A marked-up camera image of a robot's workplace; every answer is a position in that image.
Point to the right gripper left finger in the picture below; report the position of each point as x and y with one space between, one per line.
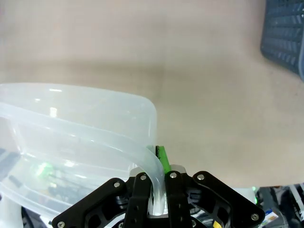
114 204

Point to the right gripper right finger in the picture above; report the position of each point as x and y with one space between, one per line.
209 202

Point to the clear plastic bin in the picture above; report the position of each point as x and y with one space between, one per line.
71 123

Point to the black plastic basket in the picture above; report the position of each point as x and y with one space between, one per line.
282 35

